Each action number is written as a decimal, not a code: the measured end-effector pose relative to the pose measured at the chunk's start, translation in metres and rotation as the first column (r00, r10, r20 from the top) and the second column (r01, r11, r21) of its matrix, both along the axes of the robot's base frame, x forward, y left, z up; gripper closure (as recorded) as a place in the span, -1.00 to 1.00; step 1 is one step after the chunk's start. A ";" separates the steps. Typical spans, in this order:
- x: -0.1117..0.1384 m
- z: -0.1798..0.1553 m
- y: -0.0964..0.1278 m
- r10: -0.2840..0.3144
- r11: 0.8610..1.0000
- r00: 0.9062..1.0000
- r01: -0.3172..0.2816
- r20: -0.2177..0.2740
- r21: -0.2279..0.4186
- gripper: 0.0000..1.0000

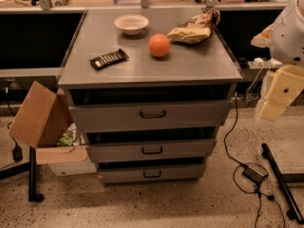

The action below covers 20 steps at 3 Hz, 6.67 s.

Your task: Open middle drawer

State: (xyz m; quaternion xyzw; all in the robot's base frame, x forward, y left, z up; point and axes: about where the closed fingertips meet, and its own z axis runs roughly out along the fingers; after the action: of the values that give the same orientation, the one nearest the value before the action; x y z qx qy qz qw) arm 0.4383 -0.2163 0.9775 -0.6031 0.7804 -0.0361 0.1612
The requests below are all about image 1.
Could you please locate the black table leg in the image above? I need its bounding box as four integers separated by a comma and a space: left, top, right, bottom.
28, 147, 44, 202
261, 143, 304, 225

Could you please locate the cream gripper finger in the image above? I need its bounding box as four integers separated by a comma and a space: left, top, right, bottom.
251, 25, 273, 48
258, 65, 304, 122

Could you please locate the brown cardboard box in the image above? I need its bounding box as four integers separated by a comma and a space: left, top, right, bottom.
9, 81, 88, 164

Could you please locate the yellow brown chip bag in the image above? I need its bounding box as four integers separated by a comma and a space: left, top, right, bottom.
166, 9, 220, 44

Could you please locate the black power adapter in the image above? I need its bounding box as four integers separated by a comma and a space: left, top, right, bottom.
242, 165, 269, 184

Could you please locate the grey top drawer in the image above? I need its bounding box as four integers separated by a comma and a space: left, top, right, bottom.
69, 101, 229, 133

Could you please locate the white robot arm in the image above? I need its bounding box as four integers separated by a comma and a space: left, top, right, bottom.
251, 0, 304, 122

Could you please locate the black table leg left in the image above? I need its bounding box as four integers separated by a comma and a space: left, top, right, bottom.
28, 147, 44, 202

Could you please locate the white bowl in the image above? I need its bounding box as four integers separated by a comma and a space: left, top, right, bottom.
114, 14, 149, 35

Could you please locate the orange fruit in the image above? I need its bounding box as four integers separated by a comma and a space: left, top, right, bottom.
148, 34, 170, 57

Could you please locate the grey drawer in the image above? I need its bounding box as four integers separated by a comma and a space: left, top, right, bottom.
89, 139, 216, 162
97, 163, 206, 184
69, 101, 229, 133

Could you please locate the black snack bar wrapper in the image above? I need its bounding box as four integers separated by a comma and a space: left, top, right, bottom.
89, 48, 129, 70

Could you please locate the grey drawer cabinet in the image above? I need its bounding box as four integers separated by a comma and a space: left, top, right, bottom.
59, 8, 242, 173

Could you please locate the black plug adapter left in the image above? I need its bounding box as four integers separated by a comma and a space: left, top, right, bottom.
12, 145, 23, 162

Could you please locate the green snack packet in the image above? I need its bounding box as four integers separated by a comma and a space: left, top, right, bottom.
57, 133, 73, 147

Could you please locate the grey bottom drawer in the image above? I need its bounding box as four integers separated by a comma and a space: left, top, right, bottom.
97, 163, 206, 184

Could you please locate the white power strip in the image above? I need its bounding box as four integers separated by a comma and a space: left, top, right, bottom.
253, 58, 282, 67

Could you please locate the black table leg right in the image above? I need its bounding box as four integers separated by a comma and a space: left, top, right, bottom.
261, 143, 304, 225

